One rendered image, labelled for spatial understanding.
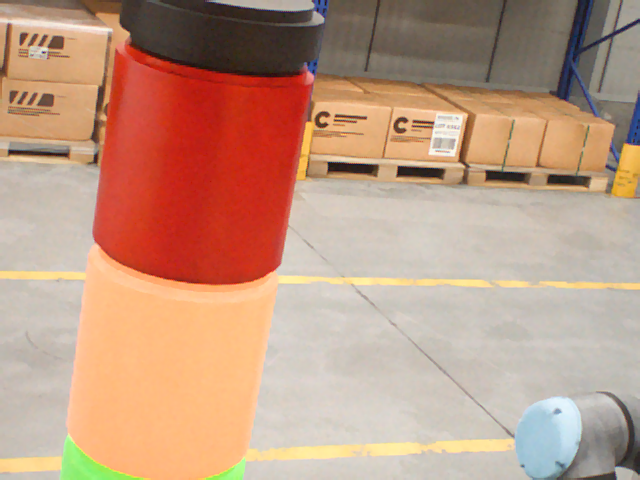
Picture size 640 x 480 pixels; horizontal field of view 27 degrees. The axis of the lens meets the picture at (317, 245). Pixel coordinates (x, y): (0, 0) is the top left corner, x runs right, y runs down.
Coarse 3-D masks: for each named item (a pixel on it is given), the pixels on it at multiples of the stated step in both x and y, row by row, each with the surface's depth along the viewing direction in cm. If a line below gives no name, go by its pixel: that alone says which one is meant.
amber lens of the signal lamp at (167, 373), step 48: (96, 288) 34; (144, 288) 33; (192, 288) 33; (240, 288) 34; (96, 336) 34; (144, 336) 33; (192, 336) 33; (240, 336) 34; (96, 384) 34; (144, 384) 34; (192, 384) 34; (240, 384) 34; (96, 432) 34; (144, 432) 34; (192, 432) 34; (240, 432) 35
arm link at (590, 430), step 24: (528, 408) 200; (552, 408) 195; (576, 408) 196; (600, 408) 198; (624, 408) 201; (528, 432) 198; (552, 432) 194; (576, 432) 193; (600, 432) 196; (624, 432) 199; (528, 456) 198; (552, 456) 194; (576, 456) 193; (600, 456) 195; (624, 456) 200
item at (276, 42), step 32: (128, 0) 32; (160, 0) 31; (192, 0) 31; (224, 0) 31; (256, 0) 32; (288, 0) 33; (160, 32) 31; (192, 32) 31; (224, 32) 31; (256, 32) 31; (288, 32) 31; (320, 32) 33; (224, 64) 31; (256, 64) 31; (288, 64) 32
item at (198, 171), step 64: (128, 64) 32; (192, 64) 32; (128, 128) 32; (192, 128) 31; (256, 128) 32; (128, 192) 32; (192, 192) 32; (256, 192) 32; (128, 256) 33; (192, 256) 32; (256, 256) 33
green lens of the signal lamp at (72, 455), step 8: (72, 440) 36; (64, 448) 36; (72, 448) 36; (80, 448) 36; (64, 456) 36; (72, 456) 36; (80, 456) 35; (88, 456) 35; (64, 464) 36; (72, 464) 35; (80, 464) 35; (88, 464) 35; (96, 464) 35; (240, 464) 37; (64, 472) 36; (72, 472) 35; (80, 472) 35; (88, 472) 35; (96, 472) 35; (104, 472) 35; (112, 472) 35; (120, 472) 35; (224, 472) 36; (232, 472) 36; (240, 472) 37
